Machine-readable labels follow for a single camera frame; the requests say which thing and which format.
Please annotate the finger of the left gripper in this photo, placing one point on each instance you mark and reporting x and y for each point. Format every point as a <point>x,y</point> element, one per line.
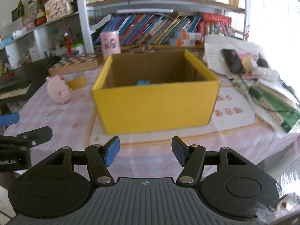
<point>9,119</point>
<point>37,137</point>

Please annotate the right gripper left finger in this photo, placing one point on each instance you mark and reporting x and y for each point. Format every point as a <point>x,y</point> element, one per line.
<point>99,158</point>

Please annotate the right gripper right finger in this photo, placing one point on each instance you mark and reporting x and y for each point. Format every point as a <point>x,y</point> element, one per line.
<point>191,158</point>

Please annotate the pink plush pig toy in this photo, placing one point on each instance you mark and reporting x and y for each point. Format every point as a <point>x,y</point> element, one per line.
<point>58,90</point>

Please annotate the yellow tape roll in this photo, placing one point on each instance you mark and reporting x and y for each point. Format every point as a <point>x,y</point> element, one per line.
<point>76,81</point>

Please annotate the black Yamaha keyboard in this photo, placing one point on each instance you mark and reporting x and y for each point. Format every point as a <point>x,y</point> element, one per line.
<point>25,80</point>

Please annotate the cream placemat with red text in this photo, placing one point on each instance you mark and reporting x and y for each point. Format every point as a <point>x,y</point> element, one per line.
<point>155,113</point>

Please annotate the yellow cardboard box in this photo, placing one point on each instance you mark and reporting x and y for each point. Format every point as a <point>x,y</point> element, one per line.
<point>160,67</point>

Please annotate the blue item inside box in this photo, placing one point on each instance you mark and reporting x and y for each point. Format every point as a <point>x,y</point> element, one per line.
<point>143,82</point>

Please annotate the wooden chessboard box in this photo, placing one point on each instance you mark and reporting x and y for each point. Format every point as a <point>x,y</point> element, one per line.
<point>75,64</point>

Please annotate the red pen with white cap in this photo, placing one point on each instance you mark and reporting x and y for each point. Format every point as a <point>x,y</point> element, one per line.
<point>68,43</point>

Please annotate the white green lid jar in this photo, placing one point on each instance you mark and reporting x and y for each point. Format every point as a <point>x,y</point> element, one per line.
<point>78,49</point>

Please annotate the green book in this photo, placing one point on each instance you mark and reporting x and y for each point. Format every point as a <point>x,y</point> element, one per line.
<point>285,117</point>

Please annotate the black smartphone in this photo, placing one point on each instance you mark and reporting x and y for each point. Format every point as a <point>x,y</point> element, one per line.
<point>233,61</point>

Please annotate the pink cylindrical canister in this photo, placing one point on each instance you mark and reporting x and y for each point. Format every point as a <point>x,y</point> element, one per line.
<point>110,43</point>

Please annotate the white bookshelf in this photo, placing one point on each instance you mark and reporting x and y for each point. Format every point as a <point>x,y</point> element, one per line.
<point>90,17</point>

